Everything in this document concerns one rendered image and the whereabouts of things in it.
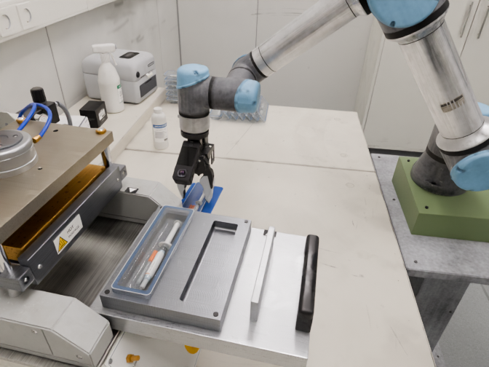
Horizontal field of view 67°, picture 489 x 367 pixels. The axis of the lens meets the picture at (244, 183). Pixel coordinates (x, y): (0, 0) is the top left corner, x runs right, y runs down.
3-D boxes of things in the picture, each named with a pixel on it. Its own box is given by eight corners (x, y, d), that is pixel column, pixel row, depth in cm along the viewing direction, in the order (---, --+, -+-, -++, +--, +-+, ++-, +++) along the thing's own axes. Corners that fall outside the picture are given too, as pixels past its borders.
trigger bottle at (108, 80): (103, 114, 143) (91, 47, 129) (102, 106, 149) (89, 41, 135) (127, 112, 145) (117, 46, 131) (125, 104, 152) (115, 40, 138)
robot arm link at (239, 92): (263, 69, 89) (219, 65, 90) (256, 88, 80) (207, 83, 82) (262, 100, 94) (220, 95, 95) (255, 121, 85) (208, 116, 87)
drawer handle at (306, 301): (294, 330, 48) (297, 310, 46) (303, 250, 60) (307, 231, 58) (310, 333, 48) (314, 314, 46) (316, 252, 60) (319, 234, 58)
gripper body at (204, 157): (215, 162, 103) (215, 122, 97) (206, 178, 96) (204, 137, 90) (189, 159, 105) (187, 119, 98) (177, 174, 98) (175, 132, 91)
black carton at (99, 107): (82, 127, 133) (78, 109, 129) (92, 117, 140) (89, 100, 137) (99, 128, 133) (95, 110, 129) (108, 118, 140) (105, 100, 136)
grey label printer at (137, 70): (86, 99, 155) (77, 57, 145) (110, 83, 171) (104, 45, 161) (141, 105, 151) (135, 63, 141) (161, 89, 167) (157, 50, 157)
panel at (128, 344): (170, 437, 57) (102, 364, 48) (222, 285, 81) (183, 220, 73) (181, 437, 56) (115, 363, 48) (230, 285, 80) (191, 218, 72)
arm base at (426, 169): (450, 162, 111) (463, 133, 105) (479, 194, 99) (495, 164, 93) (402, 164, 110) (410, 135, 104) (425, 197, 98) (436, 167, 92)
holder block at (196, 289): (102, 306, 50) (98, 294, 49) (160, 215, 67) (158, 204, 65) (220, 332, 48) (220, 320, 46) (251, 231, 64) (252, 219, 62)
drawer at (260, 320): (92, 328, 52) (79, 290, 47) (156, 226, 70) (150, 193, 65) (304, 375, 47) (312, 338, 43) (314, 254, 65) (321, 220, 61)
